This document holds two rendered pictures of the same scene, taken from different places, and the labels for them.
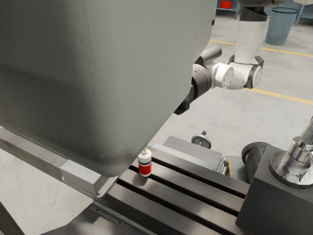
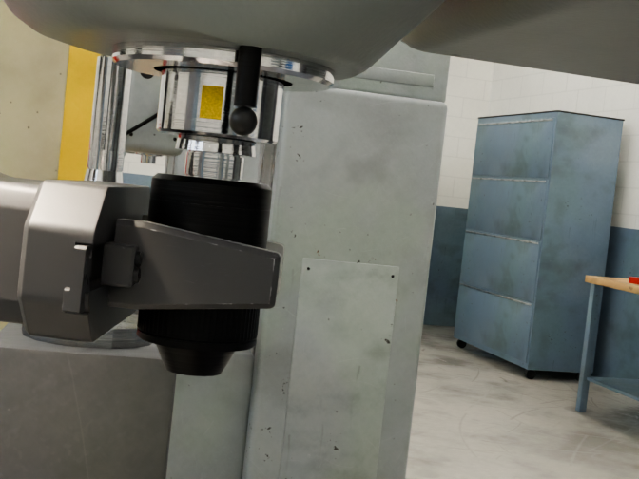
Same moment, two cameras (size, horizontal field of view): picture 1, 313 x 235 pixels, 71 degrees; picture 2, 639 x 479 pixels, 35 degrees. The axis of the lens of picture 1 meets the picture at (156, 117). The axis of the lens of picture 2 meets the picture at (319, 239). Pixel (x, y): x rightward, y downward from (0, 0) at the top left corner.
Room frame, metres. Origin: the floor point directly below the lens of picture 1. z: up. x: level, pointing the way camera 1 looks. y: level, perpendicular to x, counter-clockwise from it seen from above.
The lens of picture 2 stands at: (0.67, 0.32, 1.27)
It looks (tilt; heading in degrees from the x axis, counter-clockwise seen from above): 3 degrees down; 226
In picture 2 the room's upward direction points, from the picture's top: 6 degrees clockwise
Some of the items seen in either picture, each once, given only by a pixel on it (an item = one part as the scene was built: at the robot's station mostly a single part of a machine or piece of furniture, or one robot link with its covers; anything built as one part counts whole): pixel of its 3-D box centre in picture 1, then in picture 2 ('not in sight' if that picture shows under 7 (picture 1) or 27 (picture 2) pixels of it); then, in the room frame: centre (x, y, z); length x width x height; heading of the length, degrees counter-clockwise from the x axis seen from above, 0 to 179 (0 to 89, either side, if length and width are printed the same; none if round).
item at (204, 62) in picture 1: (207, 71); not in sight; (0.57, -0.14, 1.24); 0.11 x 0.11 x 0.11; 47
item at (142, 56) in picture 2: not in sight; (224, 66); (0.43, 0.00, 1.31); 0.09 x 0.09 x 0.01
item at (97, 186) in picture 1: (113, 140); not in sight; (0.54, 0.14, 1.01); 0.35 x 0.15 x 0.11; 153
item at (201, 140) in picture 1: (199, 147); not in sight; (0.87, -0.23, 0.66); 0.16 x 0.12 x 0.12; 152
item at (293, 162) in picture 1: (298, 157); not in sight; (0.30, -0.28, 1.19); 0.05 x 0.05 x 0.06
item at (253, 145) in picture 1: (258, 155); not in sight; (0.96, -0.64, 0.50); 0.20 x 0.05 x 0.20; 81
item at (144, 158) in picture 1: (144, 160); not in sight; (0.45, 0.04, 1.01); 0.04 x 0.04 x 0.11
